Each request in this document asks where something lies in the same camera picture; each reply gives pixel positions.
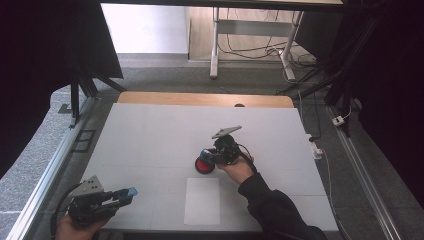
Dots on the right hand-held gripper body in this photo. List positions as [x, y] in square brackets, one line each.
[226, 151]

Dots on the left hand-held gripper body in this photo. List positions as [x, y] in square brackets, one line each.
[88, 203]

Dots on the round red ink pad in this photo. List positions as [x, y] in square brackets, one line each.
[203, 166]

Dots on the blue stamp cap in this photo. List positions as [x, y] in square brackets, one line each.
[132, 192]

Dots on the white paper sheet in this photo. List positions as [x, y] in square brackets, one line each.
[202, 201]

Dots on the person's right hand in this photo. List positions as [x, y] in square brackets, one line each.
[238, 171]

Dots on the person's left hand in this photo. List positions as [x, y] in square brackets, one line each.
[75, 231]

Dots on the black table grommet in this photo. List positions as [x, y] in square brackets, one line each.
[239, 105]

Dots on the white table mat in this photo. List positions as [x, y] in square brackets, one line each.
[160, 140]

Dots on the wooden table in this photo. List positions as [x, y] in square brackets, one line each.
[200, 99]

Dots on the black metal stand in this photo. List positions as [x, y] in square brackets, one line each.
[75, 96]
[340, 80]

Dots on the small white adapter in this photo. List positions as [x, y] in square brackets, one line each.
[338, 120]

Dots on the black curtain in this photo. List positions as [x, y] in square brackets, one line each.
[40, 66]
[393, 100]

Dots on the aluminium rail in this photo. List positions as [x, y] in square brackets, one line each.
[361, 173]
[50, 173]

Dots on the white desk frame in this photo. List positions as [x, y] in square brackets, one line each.
[253, 27]

